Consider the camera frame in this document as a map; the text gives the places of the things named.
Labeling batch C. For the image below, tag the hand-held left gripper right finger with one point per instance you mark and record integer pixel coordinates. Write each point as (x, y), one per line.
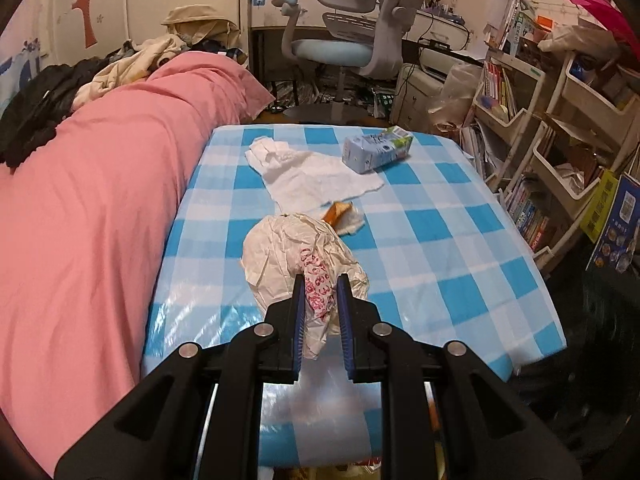
(344, 320)

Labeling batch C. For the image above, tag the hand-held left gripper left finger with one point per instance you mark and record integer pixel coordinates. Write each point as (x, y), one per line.
(298, 320)

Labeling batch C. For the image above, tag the white plastic bag red print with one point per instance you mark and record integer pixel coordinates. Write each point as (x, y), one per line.
(280, 255)

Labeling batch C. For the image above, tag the white paper towel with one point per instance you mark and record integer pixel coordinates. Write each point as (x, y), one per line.
(310, 180)

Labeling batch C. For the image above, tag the blue green milk carton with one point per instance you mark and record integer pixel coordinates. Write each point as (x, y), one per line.
(370, 152)

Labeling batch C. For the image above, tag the blue checkered tablecloth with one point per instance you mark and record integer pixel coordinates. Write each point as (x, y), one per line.
(440, 240)

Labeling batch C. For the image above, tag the stack of colourful books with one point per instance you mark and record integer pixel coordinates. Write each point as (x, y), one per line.
(530, 220)

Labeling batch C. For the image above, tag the pile of newspapers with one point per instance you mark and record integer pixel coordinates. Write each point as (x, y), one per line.
(310, 95)

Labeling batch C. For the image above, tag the pink blanket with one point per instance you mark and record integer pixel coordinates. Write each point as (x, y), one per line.
(100, 210)

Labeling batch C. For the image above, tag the white drawer cabinet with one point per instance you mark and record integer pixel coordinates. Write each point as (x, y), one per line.
(415, 95)

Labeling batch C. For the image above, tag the clear plastic bag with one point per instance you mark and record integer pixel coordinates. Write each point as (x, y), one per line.
(460, 85)

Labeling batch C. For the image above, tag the white printer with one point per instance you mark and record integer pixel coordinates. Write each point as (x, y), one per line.
(440, 67)

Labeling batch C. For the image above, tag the grey office chair blue seat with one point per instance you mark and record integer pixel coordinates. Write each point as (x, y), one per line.
(325, 50)

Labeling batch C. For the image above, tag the dark blue striped garment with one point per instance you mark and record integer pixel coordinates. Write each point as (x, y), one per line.
(230, 55)

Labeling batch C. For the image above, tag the row of red books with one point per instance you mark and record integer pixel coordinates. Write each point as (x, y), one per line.
(495, 85)

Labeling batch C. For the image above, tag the yellow leaflet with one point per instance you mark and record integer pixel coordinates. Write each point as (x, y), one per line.
(600, 205)

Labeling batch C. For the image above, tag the blue printed leaflet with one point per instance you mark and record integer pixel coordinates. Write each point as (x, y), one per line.
(620, 225)

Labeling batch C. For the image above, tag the white desk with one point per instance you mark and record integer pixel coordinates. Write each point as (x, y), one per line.
(272, 17)

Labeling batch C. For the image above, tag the beige crumpled clothes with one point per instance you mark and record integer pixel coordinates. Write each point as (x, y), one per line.
(135, 60)

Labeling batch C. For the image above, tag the khaki garment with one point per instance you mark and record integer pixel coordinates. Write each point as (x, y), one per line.
(195, 20)

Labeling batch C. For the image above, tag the black jacket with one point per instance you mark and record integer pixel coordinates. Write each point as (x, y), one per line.
(35, 110)

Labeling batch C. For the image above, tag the upright picture books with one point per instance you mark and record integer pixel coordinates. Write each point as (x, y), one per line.
(517, 25)

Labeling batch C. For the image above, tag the beige cloth bag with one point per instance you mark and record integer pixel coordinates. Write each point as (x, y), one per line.
(580, 37)

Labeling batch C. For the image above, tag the whale print curtain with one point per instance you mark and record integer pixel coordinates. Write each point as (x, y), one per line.
(20, 65)

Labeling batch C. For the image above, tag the magenta paper decoration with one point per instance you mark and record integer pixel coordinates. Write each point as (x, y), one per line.
(595, 5)

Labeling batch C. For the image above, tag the red tree wall sticker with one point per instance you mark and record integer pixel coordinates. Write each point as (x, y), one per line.
(85, 0)

